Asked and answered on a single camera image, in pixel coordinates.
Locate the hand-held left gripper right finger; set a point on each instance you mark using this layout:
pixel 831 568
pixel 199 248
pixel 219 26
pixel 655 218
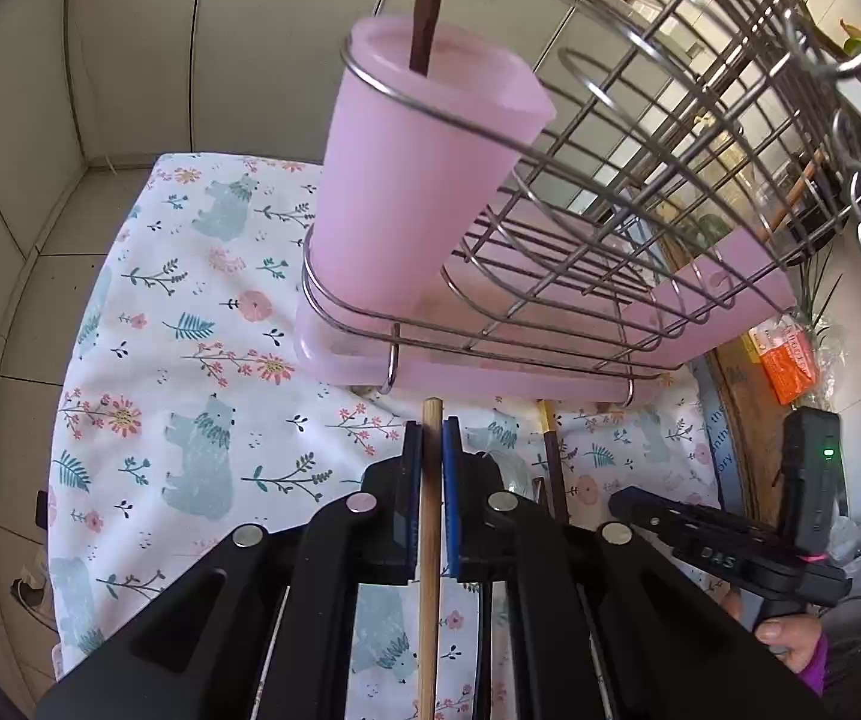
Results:
pixel 451 495

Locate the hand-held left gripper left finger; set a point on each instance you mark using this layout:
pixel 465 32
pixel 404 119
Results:
pixel 411 495

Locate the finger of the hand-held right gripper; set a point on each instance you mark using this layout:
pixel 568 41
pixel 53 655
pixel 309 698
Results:
pixel 644 508

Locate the light wooden chopstick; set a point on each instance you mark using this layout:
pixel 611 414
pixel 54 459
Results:
pixel 430 540

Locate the brown chopstick yellow tip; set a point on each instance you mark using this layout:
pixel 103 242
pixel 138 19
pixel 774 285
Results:
pixel 554 465

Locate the pink plastic utensil cup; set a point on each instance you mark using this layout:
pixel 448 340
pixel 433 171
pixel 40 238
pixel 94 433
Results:
pixel 400 165

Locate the dark brown chopstick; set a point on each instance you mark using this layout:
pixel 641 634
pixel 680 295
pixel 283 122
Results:
pixel 430 0

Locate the person's right hand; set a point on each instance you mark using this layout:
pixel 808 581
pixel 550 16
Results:
pixel 794 637

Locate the clear plastic bag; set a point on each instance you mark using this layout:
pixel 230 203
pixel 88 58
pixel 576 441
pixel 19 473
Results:
pixel 846 540

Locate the pink plastic drip tray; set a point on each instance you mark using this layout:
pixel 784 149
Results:
pixel 475 384

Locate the blue-grey board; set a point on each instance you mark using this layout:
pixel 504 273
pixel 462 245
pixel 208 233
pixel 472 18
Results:
pixel 719 420

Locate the orange packet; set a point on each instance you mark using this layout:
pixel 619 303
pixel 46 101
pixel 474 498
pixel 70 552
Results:
pixel 786 360

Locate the green leafy plant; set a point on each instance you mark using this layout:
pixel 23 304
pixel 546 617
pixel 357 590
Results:
pixel 820 292

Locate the floral bear print tablecloth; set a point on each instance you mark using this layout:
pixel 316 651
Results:
pixel 175 315

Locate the reddish brown chopstick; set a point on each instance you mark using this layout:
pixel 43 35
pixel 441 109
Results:
pixel 798 195

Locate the white kitchen cabinet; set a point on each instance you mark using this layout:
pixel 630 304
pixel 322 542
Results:
pixel 250 52

